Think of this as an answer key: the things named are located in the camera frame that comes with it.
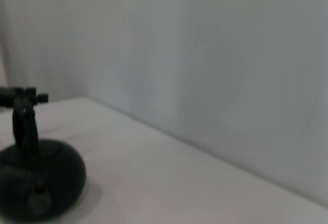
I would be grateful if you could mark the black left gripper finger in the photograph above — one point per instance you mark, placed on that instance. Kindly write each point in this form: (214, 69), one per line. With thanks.
(10, 94)

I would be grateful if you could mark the black round teapot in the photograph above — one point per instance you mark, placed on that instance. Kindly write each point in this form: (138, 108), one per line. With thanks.
(51, 172)

